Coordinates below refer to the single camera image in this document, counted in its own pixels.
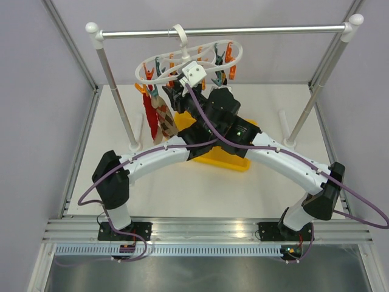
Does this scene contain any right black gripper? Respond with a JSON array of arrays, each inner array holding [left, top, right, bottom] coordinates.
[[163, 79, 218, 136]]

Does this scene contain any brown argyle sock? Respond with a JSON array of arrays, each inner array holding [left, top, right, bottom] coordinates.
[[151, 96, 178, 139]]

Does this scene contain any beige argyle sock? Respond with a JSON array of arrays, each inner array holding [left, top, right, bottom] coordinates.
[[153, 122, 170, 145]]

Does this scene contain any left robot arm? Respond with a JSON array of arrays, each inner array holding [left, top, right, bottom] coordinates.
[[92, 130, 217, 240]]

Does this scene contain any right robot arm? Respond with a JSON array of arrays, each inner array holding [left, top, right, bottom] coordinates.
[[162, 82, 345, 240]]

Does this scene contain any red sock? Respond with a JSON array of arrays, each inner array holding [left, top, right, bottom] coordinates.
[[143, 93, 158, 138]]

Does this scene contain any black sock at rear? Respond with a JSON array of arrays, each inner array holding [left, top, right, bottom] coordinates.
[[215, 59, 225, 71]]

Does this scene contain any yellow plastic tray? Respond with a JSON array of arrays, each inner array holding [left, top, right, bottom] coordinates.
[[174, 112, 251, 172]]

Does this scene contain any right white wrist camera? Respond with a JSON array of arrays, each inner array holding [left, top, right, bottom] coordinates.
[[178, 61, 207, 88]]

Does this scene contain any white sock hanger frame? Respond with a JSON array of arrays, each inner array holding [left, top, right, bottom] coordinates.
[[135, 24, 243, 86]]

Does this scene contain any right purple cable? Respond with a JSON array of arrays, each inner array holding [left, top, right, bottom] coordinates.
[[185, 83, 389, 229]]

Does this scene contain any purple cable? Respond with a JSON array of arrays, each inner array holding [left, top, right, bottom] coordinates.
[[78, 138, 219, 238], [185, 83, 389, 229]]

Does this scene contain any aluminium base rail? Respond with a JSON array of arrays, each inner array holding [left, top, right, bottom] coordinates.
[[43, 216, 373, 245]]

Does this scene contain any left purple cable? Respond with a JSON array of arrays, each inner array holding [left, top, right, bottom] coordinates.
[[78, 138, 219, 238]]

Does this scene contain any white slotted cable duct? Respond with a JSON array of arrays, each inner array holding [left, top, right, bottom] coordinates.
[[55, 243, 283, 257]]

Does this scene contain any silver clothes rail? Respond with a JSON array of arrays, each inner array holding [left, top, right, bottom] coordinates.
[[85, 13, 364, 150]]

